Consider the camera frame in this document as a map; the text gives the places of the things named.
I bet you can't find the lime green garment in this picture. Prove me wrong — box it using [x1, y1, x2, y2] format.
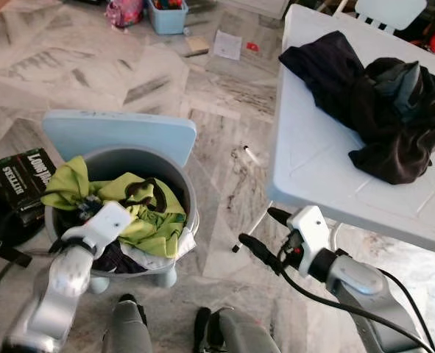
[40, 156, 188, 258]

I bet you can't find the small wooden block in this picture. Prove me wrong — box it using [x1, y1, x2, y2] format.
[186, 37, 211, 56]

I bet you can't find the white marker pen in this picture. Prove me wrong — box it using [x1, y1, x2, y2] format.
[243, 146, 262, 166]

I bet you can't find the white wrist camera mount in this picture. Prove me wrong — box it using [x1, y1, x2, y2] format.
[59, 202, 133, 254]
[287, 206, 332, 258]

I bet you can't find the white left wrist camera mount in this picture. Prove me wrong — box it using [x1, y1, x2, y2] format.
[59, 202, 133, 254]

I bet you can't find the dark navy garment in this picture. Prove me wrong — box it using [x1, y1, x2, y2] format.
[280, 31, 380, 148]

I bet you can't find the light blue plastic chair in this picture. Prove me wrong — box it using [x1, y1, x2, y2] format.
[42, 110, 197, 291]
[335, 0, 428, 34]

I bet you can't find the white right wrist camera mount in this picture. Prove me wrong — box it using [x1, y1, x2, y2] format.
[287, 206, 332, 258]

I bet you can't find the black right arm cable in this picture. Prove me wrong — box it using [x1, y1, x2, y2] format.
[276, 254, 435, 353]

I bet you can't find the grey round tub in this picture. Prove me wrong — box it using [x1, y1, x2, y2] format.
[44, 145, 199, 277]

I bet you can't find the pink backpack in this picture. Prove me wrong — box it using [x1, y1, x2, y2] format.
[105, 0, 144, 29]

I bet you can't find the silver left robot leg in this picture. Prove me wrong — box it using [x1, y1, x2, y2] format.
[103, 294, 153, 353]

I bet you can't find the white crumpled garment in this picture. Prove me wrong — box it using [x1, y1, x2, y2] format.
[118, 228, 197, 273]

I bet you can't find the light blue toy bin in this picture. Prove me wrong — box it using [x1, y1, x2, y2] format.
[145, 0, 188, 35]

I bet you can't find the black printed box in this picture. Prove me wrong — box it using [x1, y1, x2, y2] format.
[0, 147, 57, 225]

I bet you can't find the white paper sheet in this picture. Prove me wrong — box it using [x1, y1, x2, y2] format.
[213, 31, 244, 61]

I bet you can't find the brownish black garment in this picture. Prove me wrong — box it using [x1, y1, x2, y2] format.
[348, 57, 435, 185]

